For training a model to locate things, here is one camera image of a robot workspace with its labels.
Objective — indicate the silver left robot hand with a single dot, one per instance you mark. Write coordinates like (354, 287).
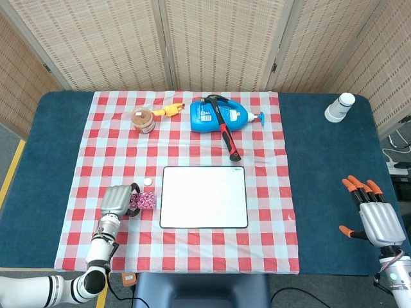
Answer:
(115, 200)

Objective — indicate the silver right robot hand orange fingertips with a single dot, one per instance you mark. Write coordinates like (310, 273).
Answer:
(380, 221)

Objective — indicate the pink patterned small object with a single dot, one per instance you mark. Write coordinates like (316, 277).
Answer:
(146, 200)

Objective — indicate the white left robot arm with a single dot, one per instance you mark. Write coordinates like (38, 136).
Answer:
(99, 247)

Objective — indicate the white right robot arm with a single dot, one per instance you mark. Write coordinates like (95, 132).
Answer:
(399, 288)

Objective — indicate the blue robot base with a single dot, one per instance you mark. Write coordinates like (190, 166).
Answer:
(205, 292)

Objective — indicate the red white checkered tablecloth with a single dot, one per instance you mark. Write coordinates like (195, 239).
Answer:
(192, 250)

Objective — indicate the small white round cap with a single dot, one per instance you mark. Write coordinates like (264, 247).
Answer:
(147, 182)

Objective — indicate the white power strip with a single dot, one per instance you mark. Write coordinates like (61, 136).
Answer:
(398, 167)

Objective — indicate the small orange tag box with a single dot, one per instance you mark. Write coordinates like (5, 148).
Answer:
(128, 279)

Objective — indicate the clear jar brown contents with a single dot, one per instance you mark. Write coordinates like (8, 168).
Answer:
(144, 123)

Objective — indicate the dark teal table cover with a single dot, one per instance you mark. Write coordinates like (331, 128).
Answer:
(321, 160)

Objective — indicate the yellow rubber chicken toy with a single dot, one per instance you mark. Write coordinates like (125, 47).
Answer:
(168, 110)

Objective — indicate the blue detergent pump bottle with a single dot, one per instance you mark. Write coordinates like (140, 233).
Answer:
(202, 120)

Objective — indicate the white plastic cup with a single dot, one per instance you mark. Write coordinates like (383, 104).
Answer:
(338, 109)

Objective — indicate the woven folding screen panel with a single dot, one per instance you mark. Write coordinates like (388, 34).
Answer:
(19, 73)
(102, 41)
(385, 73)
(224, 41)
(324, 45)

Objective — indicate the dark metal screen hinge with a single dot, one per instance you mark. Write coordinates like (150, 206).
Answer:
(47, 68)
(274, 67)

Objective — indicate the chrome metal chair frame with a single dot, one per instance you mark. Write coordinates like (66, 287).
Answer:
(396, 141)

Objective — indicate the white board black frame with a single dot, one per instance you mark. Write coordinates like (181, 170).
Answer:
(205, 199)

